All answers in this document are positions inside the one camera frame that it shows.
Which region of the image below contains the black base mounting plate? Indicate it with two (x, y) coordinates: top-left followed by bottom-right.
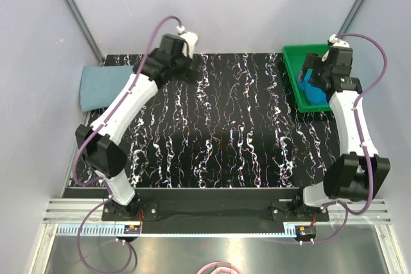
(102, 188), (329, 237)

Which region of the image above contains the grey-blue t shirt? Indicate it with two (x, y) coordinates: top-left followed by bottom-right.
(80, 65), (133, 112)

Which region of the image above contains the green plastic bin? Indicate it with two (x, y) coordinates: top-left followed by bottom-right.
(283, 44), (331, 113)

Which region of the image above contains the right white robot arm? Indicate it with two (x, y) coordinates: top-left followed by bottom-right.
(291, 46), (390, 221)

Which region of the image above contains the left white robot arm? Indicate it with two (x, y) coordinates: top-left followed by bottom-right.
(75, 31), (199, 220)

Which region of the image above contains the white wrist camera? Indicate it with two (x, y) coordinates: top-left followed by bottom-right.
(176, 26), (199, 59)
(322, 34), (350, 62)

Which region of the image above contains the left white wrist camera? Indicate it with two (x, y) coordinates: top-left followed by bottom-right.
(176, 26), (199, 59)

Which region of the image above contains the pink cable coil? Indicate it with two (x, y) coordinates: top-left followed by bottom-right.
(196, 261), (241, 274)

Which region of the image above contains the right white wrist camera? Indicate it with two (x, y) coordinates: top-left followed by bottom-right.
(322, 34), (350, 62)

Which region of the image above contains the blue t shirt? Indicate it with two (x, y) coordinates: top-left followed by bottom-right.
(296, 72), (329, 106)

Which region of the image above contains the aluminium frame rail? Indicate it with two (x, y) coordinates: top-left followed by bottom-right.
(43, 198), (390, 225)

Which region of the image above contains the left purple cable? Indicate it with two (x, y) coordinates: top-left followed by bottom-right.
(72, 15), (189, 271)

